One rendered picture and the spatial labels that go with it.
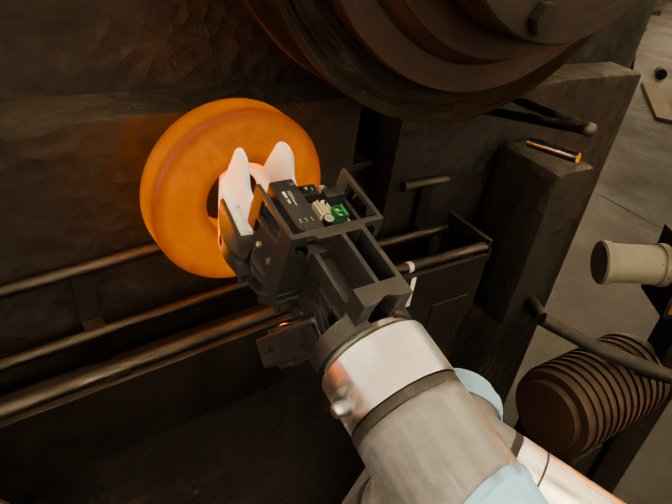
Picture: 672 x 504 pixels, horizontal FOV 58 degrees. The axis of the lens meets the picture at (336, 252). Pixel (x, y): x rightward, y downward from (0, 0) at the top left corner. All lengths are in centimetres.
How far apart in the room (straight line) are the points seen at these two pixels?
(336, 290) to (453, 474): 12
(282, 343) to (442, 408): 15
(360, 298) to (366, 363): 4
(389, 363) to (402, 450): 5
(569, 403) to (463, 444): 55
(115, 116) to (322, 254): 23
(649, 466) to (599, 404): 76
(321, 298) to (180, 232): 15
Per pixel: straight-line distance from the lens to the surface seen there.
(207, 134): 47
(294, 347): 44
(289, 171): 46
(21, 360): 60
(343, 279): 39
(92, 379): 54
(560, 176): 77
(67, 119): 53
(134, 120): 54
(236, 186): 46
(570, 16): 51
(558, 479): 51
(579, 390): 88
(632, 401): 95
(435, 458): 34
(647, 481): 162
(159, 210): 48
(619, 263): 87
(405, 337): 36
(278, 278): 40
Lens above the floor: 107
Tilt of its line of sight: 33 degrees down
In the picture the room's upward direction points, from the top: 9 degrees clockwise
